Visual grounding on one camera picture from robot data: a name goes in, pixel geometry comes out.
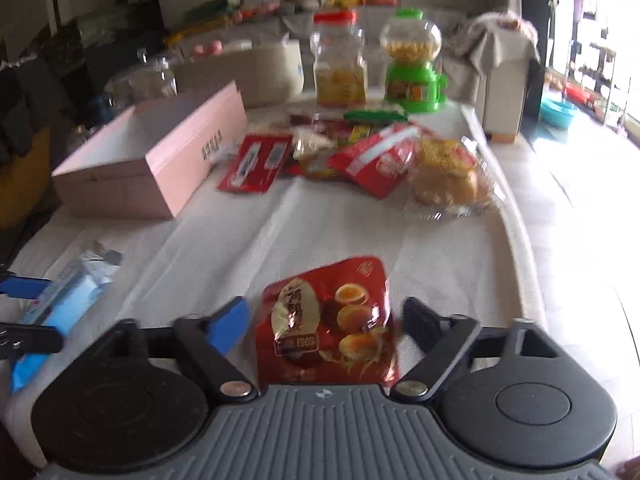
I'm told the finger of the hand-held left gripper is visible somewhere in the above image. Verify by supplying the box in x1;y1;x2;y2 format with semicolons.
0;324;65;358
0;269;52;302

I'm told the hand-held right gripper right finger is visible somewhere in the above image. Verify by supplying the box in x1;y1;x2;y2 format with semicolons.
390;296;561;403

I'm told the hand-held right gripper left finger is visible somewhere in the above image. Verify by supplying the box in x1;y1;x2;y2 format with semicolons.
102;296;258;403

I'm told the blue snack packet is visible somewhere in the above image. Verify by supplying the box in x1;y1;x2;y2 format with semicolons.
10;247;123;393

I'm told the red egg snack packet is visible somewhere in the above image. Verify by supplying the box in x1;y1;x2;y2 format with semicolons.
255;256;401;391

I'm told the bread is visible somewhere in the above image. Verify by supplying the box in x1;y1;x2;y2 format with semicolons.
405;137;501;221

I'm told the pink cardboard box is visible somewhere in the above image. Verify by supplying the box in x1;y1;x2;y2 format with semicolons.
51;82;249;219

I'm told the red white-striped sausage packet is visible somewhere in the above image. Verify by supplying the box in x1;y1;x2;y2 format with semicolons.
217;132;295;195

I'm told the yellow cushion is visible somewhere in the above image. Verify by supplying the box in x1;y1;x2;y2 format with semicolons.
0;125;52;228

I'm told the red and white snack packet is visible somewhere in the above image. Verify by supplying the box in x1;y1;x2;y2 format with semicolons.
327;125;421;200

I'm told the whitish snack packet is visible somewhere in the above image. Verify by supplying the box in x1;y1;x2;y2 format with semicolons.
292;127;338;158

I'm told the green plastic tube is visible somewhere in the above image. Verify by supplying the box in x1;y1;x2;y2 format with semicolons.
344;109;410;124

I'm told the green candy dispenser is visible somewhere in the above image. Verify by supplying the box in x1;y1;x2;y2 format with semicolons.
379;7;449;115

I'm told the clear glass jar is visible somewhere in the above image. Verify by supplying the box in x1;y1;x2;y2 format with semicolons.
102;49;178;111

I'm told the beige sofa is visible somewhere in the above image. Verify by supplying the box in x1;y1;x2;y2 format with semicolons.
170;5;531;143

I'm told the blue plastic basin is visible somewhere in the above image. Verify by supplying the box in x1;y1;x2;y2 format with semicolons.
540;97;581;130

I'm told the clear jar with red lid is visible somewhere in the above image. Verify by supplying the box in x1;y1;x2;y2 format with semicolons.
310;10;369;108

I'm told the red plastic basin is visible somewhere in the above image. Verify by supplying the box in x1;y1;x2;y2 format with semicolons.
565;84;601;104

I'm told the grey cloth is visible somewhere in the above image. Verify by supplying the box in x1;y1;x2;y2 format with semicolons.
442;12;541;103

